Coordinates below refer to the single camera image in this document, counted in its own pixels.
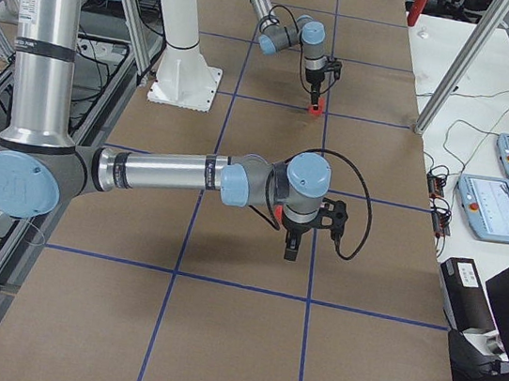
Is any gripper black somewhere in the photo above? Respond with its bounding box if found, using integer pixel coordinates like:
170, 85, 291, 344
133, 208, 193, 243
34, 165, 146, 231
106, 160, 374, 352
304, 68, 326, 107
282, 214, 318, 262

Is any red block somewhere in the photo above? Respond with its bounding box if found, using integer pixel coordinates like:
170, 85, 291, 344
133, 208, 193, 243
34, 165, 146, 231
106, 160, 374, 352
307, 97, 326, 117

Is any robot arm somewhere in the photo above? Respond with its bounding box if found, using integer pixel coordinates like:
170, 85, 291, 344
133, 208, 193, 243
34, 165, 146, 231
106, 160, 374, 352
249, 0, 332, 113
0, 0, 342, 261

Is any red fire extinguisher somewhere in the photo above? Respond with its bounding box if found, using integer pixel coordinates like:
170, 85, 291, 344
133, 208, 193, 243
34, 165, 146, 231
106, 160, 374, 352
407, 0, 428, 27

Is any small electronics board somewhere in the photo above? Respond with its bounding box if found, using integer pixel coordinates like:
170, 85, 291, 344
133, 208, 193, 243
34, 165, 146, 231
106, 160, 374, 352
426, 173, 447, 198

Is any black box with label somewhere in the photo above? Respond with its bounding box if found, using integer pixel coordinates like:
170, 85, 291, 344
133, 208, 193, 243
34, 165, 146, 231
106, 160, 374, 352
440, 257, 496, 335

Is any near teach pendant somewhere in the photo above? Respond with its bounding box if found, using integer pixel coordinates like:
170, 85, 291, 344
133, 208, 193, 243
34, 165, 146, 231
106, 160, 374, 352
457, 174, 509, 244

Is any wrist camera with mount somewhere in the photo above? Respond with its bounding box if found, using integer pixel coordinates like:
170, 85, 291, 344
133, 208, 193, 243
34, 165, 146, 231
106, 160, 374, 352
316, 198, 348, 245
324, 56, 343, 81

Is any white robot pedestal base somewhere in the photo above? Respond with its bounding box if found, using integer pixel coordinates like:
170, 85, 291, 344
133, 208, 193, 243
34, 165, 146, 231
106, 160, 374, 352
148, 0, 223, 112

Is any aluminium frame post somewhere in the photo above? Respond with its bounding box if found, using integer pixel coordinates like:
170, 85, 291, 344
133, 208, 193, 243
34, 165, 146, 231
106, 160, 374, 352
414, 0, 509, 135

